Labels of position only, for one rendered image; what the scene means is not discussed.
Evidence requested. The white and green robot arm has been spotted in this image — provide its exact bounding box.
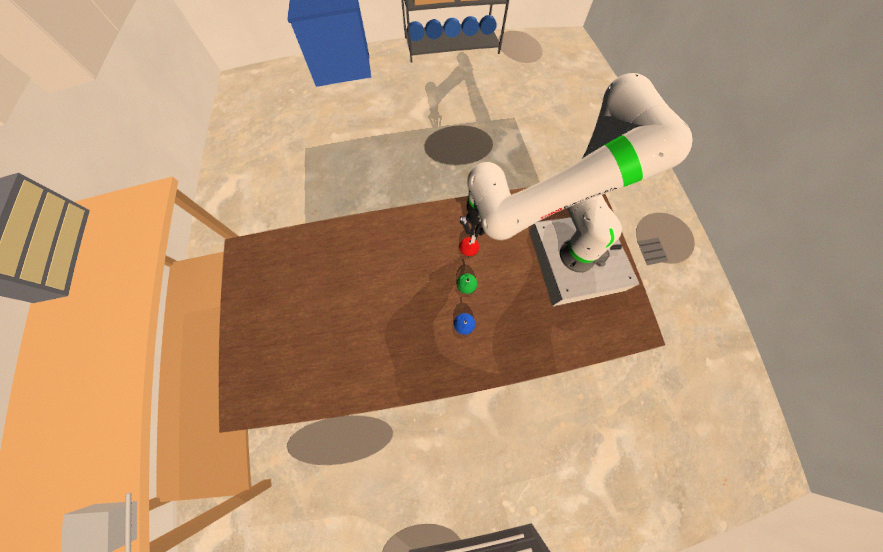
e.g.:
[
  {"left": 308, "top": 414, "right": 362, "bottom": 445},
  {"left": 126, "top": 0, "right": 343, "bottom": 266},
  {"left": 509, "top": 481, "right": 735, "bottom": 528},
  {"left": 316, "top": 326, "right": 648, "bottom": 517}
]
[{"left": 467, "top": 73, "right": 692, "bottom": 273}]

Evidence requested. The red bell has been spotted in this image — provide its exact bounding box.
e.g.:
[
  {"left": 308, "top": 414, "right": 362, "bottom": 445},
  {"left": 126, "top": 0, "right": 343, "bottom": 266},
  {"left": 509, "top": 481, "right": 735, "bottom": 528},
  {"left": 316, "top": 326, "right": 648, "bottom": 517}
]
[{"left": 459, "top": 237, "right": 479, "bottom": 256}]

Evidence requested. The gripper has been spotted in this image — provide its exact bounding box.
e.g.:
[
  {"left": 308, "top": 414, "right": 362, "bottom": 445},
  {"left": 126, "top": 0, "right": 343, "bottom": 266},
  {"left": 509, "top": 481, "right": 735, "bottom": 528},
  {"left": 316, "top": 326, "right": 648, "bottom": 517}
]
[{"left": 460, "top": 213, "right": 485, "bottom": 244}]

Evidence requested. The green bell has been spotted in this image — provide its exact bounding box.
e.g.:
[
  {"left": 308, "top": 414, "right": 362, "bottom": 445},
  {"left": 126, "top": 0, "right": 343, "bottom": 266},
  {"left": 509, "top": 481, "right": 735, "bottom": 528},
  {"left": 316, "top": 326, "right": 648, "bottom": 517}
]
[{"left": 457, "top": 274, "right": 477, "bottom": 294}]

